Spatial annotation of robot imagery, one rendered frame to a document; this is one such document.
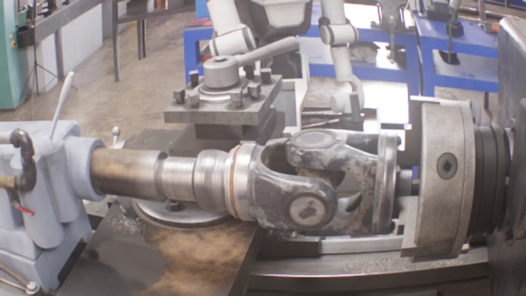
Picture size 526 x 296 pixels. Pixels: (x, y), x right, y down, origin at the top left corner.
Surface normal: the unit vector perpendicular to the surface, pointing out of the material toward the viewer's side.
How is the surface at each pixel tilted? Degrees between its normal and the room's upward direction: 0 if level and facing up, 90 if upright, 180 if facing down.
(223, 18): 65
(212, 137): 90
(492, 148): 28
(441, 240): 103
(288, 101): 49
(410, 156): 80
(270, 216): 90
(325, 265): 0
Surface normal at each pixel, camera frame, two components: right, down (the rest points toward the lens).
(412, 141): -0.21, 0.27
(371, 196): -0.32, 0.43
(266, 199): -0.52, 0.40
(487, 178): -0.21, -0.11
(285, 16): 0.34, 0.35
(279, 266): -0.07, -0.90
